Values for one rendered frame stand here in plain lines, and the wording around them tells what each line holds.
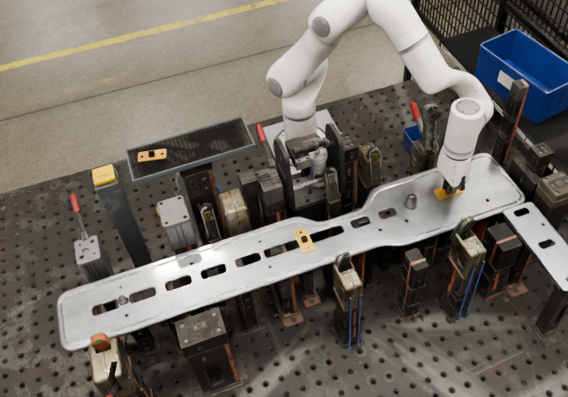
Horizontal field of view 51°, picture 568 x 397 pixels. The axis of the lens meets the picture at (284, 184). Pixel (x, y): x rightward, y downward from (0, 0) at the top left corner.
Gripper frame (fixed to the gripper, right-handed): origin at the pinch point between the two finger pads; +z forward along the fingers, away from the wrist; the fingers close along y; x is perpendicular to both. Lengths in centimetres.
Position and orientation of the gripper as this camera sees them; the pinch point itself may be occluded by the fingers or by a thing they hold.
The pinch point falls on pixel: (450, 186)
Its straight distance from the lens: 182.9
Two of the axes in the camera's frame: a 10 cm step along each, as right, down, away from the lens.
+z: 0.7, 6.5, 7.6
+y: 3.3, 7.0, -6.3
